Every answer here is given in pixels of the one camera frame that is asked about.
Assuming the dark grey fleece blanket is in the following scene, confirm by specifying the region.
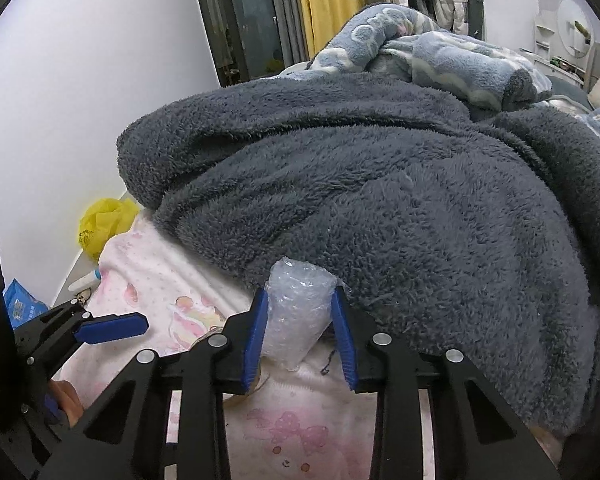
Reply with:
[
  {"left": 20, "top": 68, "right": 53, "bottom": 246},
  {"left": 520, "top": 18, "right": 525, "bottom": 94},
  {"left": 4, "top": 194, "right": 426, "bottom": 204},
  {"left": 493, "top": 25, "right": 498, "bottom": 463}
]
[{"left": 117, "top": 74, "right": 600, "bottom": 436}]

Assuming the white dressing table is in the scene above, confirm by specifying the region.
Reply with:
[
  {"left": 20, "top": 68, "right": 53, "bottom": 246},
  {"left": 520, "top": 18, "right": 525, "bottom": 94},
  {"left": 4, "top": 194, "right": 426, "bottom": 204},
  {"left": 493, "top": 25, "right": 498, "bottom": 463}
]
[{"left": 520, "top": 10, "right": 588, "bottom": 88}]

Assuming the blue plush slingshot toy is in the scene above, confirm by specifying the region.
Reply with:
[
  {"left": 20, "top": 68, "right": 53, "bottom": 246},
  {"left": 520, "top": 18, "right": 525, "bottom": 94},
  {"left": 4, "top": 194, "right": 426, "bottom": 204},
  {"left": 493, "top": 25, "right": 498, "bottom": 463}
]
[{"left": 68, "top": 268, "right": 102, "bottom": 294}]

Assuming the blue snack bag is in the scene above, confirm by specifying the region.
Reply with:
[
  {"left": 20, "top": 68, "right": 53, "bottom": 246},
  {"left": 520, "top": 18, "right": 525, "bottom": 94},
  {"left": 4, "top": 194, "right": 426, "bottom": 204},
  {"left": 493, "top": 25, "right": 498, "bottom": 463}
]
[{"left": 3, "top": 280, "right": 48, "bottom": 328}]

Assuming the dark balcony door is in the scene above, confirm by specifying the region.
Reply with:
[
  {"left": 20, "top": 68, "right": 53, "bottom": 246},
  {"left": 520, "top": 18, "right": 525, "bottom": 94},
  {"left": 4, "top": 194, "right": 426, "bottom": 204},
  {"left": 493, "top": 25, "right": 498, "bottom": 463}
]
[{"left": 198, "top": 0, "right": 284, "bottom": 87}]

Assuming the light blue patterned blanket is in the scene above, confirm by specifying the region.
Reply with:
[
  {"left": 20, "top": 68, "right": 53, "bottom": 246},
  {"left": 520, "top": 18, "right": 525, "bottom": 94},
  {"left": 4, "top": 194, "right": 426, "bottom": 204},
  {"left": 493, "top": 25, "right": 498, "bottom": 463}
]
[{"left": 279, "top": 3, "right": 552, "bottom": 112}]

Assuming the pink cartoon bed sheet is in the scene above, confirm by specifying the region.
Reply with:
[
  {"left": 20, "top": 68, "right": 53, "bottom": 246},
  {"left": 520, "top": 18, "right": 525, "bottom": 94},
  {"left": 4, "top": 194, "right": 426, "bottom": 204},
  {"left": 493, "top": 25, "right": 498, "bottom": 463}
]
[{"left": 60, "top": 213, "right": 558, "bottom": 479}]

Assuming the person's left hand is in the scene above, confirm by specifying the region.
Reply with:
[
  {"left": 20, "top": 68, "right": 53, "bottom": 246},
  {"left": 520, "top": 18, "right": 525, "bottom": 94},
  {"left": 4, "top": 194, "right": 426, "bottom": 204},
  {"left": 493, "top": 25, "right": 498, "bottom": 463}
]
[{"left": 50, "top": 380, "right": 84, "bottom": 427}]

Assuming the yellow plastic bag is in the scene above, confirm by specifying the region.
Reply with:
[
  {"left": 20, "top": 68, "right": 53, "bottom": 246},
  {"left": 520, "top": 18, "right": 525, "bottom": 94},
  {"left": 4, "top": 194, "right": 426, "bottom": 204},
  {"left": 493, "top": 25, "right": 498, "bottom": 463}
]
[{"left": 78, "top": 198, "right": 140, "bottom": 262}]

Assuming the grey curtain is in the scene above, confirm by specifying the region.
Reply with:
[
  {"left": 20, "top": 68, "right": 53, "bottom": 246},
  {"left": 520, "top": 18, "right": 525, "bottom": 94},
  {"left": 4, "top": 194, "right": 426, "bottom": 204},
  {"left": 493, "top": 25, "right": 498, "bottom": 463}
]
[{"left": 273, "top": 0, "right": 309, "bottom": 67}]

